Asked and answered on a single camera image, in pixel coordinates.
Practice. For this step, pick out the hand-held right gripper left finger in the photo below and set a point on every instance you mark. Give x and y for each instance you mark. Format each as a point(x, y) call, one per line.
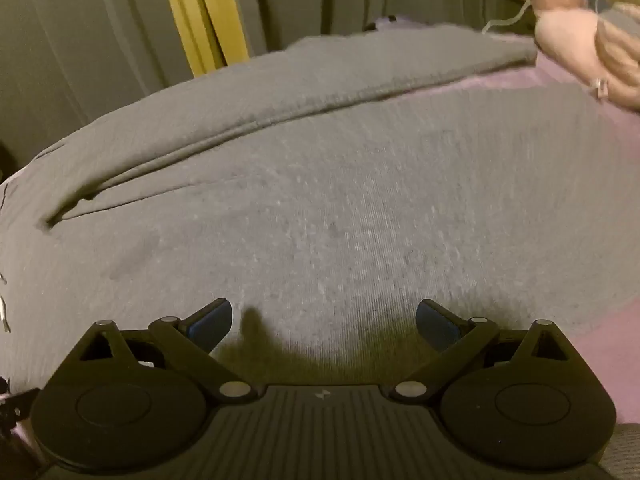
point(207, 324)

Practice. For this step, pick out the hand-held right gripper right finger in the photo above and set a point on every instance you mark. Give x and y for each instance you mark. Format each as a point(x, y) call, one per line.
point(436, 324)

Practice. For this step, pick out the yellow curtain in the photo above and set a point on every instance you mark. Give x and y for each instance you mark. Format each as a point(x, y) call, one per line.
point(210, 15)

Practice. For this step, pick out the grey curtain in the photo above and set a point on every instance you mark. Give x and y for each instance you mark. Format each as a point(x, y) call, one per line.
point(90, 35)

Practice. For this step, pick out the pink stuffed toy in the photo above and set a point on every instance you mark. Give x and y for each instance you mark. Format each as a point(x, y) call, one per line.
point(575, 40)

